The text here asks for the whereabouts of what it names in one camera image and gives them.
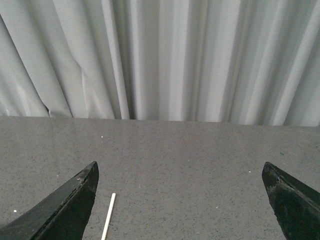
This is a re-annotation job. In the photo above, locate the light wooden chopstick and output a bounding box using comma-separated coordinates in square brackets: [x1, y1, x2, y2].
[101, 192, 116, 240]

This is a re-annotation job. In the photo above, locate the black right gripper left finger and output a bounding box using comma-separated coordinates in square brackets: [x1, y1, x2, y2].
[0, 161, 99, 240]

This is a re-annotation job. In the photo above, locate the white pleated curtain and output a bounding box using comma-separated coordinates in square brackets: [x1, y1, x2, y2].
[0, 0, 320, 127]

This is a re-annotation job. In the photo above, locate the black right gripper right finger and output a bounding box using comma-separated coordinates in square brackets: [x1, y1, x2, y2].
[261, 162, 320, 240]

